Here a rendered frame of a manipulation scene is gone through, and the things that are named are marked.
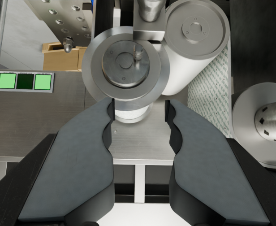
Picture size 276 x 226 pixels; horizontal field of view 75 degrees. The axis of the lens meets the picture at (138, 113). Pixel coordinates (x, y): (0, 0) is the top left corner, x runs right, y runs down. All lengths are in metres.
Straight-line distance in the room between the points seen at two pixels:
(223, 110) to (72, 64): 2.58
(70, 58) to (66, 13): 2.27
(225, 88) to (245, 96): 0.04
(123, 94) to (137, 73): 0.04
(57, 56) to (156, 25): 2.74
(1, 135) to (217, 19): 0.70
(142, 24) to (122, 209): 0.55
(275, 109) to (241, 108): 0.05
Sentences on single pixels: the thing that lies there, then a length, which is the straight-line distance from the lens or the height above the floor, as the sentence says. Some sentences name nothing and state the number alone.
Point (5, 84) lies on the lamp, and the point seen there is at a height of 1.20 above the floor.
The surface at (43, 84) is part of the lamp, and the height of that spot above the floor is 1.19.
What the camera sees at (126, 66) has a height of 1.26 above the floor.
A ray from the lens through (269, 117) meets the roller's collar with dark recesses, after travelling 0.33.
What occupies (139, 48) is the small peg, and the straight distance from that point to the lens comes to 0.27.
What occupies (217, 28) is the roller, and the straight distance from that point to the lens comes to 0.38.
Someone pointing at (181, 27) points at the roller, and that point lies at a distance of 0.36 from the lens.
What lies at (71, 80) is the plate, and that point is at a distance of 0.68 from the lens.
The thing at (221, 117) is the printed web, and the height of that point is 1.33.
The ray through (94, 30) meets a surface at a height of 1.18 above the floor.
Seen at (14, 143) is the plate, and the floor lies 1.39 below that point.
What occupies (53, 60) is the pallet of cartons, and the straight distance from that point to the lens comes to 3.02.
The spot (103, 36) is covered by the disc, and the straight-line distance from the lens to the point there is 0.34.
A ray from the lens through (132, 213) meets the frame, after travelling 0.67.
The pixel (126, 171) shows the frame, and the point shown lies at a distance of 0.71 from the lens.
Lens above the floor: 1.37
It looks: 8 degrees down
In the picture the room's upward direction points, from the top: 179 degrees counter-clockwise
